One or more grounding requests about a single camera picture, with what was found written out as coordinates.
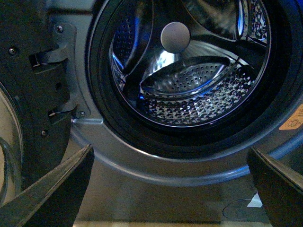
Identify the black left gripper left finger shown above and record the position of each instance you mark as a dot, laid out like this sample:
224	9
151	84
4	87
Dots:
55	199

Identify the washing machine door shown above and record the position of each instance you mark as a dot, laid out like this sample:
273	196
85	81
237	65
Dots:
34	133

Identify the grey front-load washing machine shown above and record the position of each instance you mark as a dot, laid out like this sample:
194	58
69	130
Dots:
173	94

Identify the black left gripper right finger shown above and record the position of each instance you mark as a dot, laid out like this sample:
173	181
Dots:
280	189

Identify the round drain filter cover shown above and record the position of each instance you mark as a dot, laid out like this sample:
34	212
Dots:
241	211

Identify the orange warning sticker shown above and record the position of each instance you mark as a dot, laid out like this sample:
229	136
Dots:
294	121

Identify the white paper label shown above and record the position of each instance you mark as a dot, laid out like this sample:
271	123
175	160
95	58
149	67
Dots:
255	202

